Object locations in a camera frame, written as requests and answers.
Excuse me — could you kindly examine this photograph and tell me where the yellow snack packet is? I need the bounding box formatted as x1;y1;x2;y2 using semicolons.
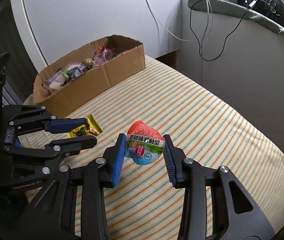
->
67;114;103;138

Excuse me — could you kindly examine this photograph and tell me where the red blue jelly cup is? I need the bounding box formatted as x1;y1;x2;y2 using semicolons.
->
125;121;165;166

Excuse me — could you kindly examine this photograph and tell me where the clear red-printed snack bag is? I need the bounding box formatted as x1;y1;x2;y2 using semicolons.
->
93;47;118;65

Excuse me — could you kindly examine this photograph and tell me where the black silver snack packet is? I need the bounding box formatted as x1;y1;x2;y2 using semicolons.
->
66;64;87;82

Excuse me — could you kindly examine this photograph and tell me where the cardboard box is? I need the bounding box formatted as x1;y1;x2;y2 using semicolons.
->
33;35;145;118

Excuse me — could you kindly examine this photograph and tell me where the pink packet in box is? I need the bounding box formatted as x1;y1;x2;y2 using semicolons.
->
42;63;80;90

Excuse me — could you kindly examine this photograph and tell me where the striped cream tablecloth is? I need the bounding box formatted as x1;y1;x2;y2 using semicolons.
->
22;55;284;240

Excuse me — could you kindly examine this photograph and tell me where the white cable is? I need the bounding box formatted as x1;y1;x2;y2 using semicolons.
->
137;0;214;42

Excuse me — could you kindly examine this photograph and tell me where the black cable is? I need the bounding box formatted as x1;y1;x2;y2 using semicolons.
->
189;0;282;62

